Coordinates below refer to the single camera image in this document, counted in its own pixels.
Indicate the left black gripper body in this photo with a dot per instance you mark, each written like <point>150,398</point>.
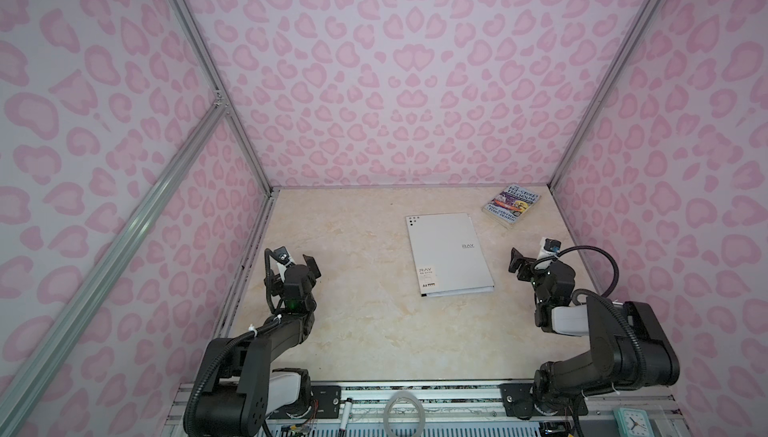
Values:
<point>311,307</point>

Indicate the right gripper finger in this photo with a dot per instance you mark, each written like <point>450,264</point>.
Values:
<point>517,259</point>
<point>527,271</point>

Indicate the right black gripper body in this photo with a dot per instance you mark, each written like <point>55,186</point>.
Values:
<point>539,281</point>

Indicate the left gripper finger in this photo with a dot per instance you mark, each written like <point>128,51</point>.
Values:
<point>314,272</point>
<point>273,282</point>

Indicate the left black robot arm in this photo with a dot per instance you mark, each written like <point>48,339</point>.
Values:
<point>236,389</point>

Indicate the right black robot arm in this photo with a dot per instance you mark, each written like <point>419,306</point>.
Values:
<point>628,348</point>

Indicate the colourful paperback book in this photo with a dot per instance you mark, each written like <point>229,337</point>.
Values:
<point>508,206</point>

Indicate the white marker pen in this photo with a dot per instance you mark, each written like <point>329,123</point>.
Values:
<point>345,417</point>

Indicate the coiled clear tube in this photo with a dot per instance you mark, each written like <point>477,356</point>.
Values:
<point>403,403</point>

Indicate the teal desk clock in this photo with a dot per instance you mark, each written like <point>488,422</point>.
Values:
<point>633,422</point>

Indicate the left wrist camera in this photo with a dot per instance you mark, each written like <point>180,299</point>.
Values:
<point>282,257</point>

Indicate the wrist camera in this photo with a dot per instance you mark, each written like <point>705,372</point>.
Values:
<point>549,247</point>
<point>282,257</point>

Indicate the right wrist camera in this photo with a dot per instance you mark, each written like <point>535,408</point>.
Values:
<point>549,247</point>

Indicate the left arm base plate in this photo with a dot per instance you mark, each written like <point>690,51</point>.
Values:
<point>323,402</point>

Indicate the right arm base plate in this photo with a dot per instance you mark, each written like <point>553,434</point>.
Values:
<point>519,402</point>

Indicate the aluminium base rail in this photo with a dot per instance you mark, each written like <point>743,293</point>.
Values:
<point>474,408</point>

